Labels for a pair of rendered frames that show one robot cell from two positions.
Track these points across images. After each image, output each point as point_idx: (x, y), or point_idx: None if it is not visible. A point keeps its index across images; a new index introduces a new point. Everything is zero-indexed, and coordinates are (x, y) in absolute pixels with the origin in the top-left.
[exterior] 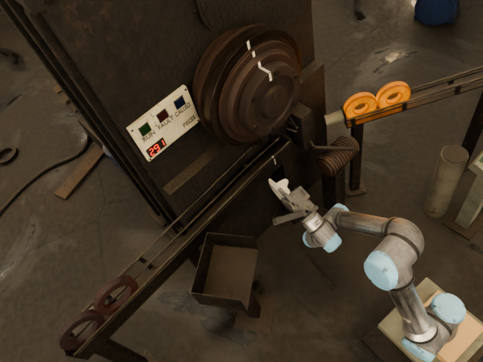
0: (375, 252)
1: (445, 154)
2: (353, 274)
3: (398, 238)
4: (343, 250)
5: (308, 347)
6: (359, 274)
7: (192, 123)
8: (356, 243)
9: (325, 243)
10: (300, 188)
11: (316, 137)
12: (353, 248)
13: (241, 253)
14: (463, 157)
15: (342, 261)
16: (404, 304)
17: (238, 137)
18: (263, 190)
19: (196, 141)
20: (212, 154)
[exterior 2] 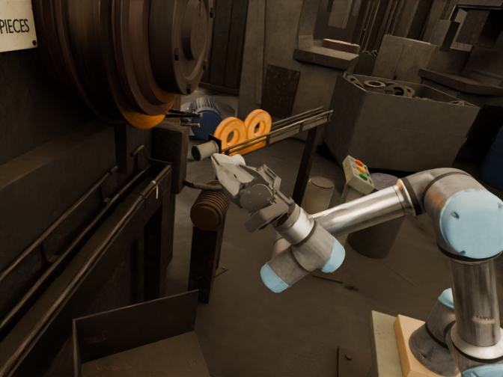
0: (456, 196)
1: (316, 182)
2: (269, 368)
3: (456, 174)
4: (240, 342)
5: None
6: (276, 363)
7: (20, 38)
8: (248, 327)
9: (329, 250)
10: (265, 167)
11: (169, 198)
12: (250, 334)
13: (162, 352)
14: (331, 183)
15: (247, 357)
16: (493, 284)
17: (135, 86)
18: (118, 273)
19: (19, 109)
20: (55, 151)
